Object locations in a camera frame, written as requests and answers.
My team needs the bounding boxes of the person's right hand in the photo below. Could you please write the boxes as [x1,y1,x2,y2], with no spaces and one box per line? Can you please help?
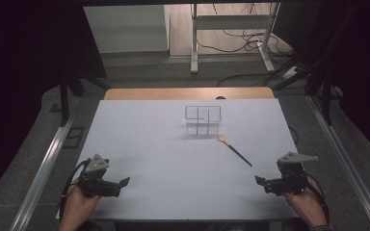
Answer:
[282,176,330,228]

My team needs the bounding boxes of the white power strip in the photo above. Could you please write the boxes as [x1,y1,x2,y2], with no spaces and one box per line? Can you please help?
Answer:
[281,65,301,81]

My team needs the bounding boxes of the clear plastic organizer box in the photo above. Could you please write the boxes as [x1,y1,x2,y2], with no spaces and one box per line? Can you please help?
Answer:
[184,105,223,137]

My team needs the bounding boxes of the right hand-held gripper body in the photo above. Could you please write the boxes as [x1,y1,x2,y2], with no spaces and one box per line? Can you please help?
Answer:
[264,151,320,196]

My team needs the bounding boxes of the silver metal rail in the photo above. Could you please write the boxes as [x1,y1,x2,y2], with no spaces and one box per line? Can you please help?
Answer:
[305,95,370,231]
[9,112,80,231]

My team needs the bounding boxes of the makeup brush with dark handle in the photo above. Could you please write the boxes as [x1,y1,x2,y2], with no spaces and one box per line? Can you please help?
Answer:
[217,134,253,167]

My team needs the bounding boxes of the hand-held gripper cable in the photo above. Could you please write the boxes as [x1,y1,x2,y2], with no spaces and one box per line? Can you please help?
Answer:
[59,158,91,222]
[306,173,331,224]

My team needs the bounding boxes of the white board sheet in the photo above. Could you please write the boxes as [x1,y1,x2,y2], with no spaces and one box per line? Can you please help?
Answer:
[56,98,303,222]

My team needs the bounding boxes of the thin black cable loop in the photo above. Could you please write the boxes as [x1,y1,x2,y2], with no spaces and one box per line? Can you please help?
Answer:
[288,125,301,146]

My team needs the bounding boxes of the tangle of black floor cables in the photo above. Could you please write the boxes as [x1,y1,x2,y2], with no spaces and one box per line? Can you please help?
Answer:
[195,3,295,61]

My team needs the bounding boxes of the long black floor cable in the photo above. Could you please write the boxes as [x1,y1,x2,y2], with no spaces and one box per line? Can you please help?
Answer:
[216,72,273,89]

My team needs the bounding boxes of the right hand-held gripper cable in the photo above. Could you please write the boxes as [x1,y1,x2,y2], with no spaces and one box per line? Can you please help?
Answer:
[306,173,331,224]

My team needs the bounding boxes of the black curtain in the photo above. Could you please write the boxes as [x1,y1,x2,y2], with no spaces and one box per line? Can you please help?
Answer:
[274,0,370,165]
[0,0,108,206]

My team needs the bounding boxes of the wooden table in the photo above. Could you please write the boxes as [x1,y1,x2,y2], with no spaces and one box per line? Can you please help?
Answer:
[103,87,276,101]

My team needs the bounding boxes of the white metal desk frame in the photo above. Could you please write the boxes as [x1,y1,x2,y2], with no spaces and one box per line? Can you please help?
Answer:
[190,2,281,75]

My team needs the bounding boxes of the person's left hand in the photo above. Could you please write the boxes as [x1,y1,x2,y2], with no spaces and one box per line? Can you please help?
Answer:
[59,178,103,231]

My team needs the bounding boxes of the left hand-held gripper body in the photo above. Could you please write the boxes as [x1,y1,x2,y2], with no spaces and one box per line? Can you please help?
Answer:
[77,153,122,198]

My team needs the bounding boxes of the black metal stand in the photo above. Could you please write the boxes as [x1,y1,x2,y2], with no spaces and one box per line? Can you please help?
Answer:
[57,71,112,127]
[271,6,362,126]

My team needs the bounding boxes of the left hand-held gripper cable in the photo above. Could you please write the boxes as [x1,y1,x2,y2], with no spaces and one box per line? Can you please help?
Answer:
[59,158,91,222]

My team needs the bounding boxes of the dark floor plate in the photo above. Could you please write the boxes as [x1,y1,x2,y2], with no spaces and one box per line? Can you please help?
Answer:
[62,126,86,149]

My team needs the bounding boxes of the white cabinet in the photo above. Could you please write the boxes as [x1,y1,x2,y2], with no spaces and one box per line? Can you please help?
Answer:
[83,4,171,55]

